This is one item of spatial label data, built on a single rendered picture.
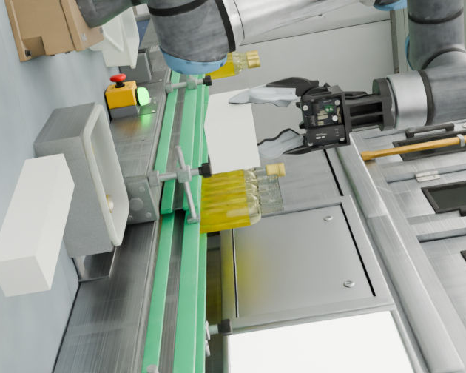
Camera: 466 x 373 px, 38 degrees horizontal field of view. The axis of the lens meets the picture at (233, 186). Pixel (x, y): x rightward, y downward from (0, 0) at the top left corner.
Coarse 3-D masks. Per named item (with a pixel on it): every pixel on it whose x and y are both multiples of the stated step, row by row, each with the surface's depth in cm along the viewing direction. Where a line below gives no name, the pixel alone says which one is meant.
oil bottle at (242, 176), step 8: (216, 176) 161; (224, 176) 160; (232, 176) 159; (240, 176) 159; (248, 176) 158; (256, 176) 160; (208, 184) 158; (216, 184) 157; (224, 184) 157; (256, 184) 158
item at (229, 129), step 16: (224, 96) 102; (208, 112) 92; (224, 112) 89; (240, 112) 88; (208, 128) 83; (224, 128) 83; (240, 128) 83; (208, 144) 84; (224, 144) 84; (240, 144) 84; (256, 144) 84; (224, 160) 84; (240, 160) 84; (256, 160) 84
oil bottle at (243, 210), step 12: (204, 204) 150; (216, 204) 149; (228, 204) 148; (240, 204) 147; (252, 204) 147; (204, 216) 148; (216, 216) 148; (228, 216) 148; (240, 216) 148; (252, 216) 148; (204, 228) 149; (216, 228) 149; (228, 228) 149
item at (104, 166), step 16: (96, 112) 120; (96, 128) 127; (96, 144) 128; (112, 144) 129; (96, 160) 129; (112, 160) 130; (96, 176) 113; (112, 176) 131; (96, 192) 116; (112, 192) 133; (128, 208) 133; (112, 224) 118; (112, 240) 119
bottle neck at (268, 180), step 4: (260, 176) 160; (264, 176) 160; (268, 176) 159; (272, 176) 159; (276, 176) 159; (260, 180) 159; (264, 180) 159; (268, 180) 159; (272, 180) 159; (276, 180) 159; (260, 184) 159; (264, 184) 159; (268, 184) 159; (272, 184) 159; (276, 184) 159; (260, 188) 160
